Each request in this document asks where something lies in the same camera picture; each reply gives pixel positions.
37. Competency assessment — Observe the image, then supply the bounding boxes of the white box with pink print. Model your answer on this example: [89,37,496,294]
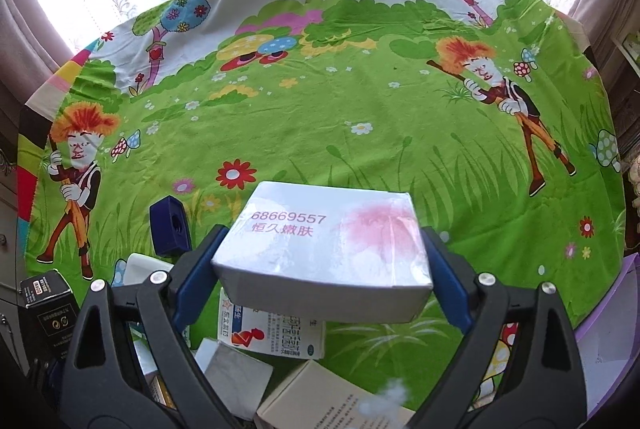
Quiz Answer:
[212,181,433,324]

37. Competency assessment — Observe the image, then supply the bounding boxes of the purple cardboard storage box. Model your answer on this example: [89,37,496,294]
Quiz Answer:
[575,253,639,418]

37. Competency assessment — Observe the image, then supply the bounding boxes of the black gift box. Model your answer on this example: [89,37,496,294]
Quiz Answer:
[18,269,79,365]

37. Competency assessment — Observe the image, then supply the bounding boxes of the small white plain box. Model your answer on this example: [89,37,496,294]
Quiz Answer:
[194,338,273,420]

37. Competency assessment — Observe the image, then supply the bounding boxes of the dark blue sharpener block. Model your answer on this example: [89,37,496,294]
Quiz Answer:
[149,195,192,257]

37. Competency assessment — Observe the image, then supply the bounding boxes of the medicine box red logo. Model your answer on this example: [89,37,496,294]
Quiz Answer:
[217,288,326,360]

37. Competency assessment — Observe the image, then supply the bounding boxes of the large white text box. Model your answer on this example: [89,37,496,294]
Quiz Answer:
[257,361,413,428]

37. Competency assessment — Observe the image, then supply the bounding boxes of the green cartoon tablecloth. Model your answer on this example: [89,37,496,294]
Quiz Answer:
[16,0,627,412]

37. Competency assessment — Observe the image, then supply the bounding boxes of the mauve curtain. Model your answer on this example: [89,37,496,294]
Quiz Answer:
[0,0,76,111]

